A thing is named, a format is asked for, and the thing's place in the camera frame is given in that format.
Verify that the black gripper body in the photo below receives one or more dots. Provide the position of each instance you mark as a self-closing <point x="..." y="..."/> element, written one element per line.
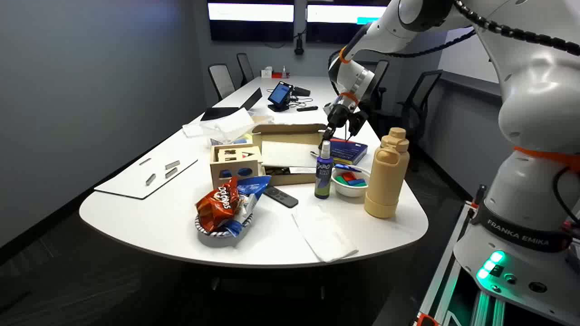
<point x="343" y="113"/>

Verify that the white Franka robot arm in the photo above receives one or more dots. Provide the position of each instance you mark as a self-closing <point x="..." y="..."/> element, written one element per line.
<point x="544" y="91"/>

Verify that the black remote control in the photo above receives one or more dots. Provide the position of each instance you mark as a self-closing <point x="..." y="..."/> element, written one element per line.
<point x="282" y="196"/>

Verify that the blue book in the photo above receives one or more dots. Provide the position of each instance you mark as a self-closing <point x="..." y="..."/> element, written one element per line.
<point x="349" y="151"/>

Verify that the thin black bar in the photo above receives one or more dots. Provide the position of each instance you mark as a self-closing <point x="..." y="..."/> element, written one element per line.
<point x="307" y="109"/>

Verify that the small blue bottle white cap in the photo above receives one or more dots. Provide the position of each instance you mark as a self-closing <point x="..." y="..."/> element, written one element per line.
<point x="323" y="174"/>

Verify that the white sheet in box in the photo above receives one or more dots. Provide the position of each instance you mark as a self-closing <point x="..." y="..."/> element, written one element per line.
<point x="289" y="154"/>

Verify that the coloured toy blocks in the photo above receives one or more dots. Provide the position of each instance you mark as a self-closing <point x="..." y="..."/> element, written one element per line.
<point x="350" y="178"/>

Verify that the blue tablet on stand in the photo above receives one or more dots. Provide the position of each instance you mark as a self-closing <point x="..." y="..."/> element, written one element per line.
<point x="280" y="95"/>

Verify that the tall beige plastic bottle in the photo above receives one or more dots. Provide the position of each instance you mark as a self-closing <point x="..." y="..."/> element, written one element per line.
<point x="385" y="182"/>

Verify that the white bowl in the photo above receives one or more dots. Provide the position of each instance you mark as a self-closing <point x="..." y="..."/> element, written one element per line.
<point x="350" y="191"/>

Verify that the small red object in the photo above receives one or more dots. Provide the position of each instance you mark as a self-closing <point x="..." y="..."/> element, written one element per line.
<point x="278" y="73"/>

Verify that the blue snack bag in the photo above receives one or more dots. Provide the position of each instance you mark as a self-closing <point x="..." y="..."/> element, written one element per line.
<point x="253" y="189"/>

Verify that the wooden shape sorter box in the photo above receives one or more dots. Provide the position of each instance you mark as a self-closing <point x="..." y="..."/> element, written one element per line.
<point x="236" y="163"/>

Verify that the black laptop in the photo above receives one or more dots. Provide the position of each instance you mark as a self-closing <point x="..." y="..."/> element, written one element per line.
<point x="229" y="111"/>

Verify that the white paper towel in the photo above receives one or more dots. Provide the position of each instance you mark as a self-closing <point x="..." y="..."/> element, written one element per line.
<point x="323" y="234"/>

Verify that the grey office chair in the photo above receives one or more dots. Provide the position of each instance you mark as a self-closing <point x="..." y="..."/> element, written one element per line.
<point x="222" y="80"/>
<point x="245" y="66"/>

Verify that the crumpled white plastic sheet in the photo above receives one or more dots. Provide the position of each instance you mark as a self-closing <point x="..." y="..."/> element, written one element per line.
<point x="220" y="127"/>

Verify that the orange chip bag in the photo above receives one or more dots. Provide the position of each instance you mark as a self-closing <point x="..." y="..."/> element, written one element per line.
<point x="216" y="207"/>

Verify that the grey bowl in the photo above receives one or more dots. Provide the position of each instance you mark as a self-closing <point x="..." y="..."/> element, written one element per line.
<point x="220" y="238"/>

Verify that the robot mounting stand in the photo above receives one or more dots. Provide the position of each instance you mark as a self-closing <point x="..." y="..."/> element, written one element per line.
<point x="445" y="292"/>

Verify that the white flat board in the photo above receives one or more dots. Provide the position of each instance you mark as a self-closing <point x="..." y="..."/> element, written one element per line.
<point x="137" y="182"/>

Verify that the wall monitor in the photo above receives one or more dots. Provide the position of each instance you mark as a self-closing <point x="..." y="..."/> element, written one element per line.
<point x="251" y="15"/>
<point x="338" y="17"/>

